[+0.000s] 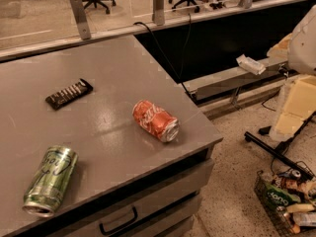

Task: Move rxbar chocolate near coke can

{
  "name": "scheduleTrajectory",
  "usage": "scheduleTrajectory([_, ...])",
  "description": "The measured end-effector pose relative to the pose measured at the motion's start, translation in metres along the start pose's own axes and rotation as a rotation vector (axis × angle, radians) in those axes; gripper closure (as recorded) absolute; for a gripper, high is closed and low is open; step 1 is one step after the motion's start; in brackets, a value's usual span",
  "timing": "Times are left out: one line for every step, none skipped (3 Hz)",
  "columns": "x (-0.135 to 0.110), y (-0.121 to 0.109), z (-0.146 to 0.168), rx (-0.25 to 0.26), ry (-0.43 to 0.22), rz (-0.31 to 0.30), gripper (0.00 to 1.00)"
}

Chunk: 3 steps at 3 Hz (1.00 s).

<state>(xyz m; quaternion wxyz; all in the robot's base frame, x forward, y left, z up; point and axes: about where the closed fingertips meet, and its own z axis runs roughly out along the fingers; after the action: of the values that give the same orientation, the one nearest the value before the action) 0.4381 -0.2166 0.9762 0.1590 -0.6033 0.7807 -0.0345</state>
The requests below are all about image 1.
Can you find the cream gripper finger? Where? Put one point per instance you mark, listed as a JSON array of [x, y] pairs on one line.
[[295, 104], [280, 49]]

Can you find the black rxbar chocolate bar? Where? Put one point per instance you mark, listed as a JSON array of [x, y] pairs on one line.
[[69, 94]]

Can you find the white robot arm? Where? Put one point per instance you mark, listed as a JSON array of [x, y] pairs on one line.
[[301, 54]]

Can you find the red coke can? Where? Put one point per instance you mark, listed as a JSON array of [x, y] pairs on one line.
[[156, 121]]

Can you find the green soda can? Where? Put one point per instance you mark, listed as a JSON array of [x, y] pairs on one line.
[[46, 191]]

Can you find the white plastic packet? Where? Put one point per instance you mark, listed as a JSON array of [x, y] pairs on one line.
[[250, 65]]

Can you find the black stand base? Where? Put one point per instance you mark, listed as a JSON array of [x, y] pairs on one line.
[[279, 151]]

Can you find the wire basket of snacks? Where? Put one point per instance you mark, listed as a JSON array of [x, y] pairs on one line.
[[288, 200]]

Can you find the metal glass post middle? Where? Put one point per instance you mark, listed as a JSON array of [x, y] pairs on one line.
[[158, 12]]

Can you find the grey drawer with black handle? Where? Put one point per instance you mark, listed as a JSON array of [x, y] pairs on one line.
[[161, 206]]

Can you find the metal glass post left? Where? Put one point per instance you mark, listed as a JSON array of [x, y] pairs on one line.
[[80, 19]]

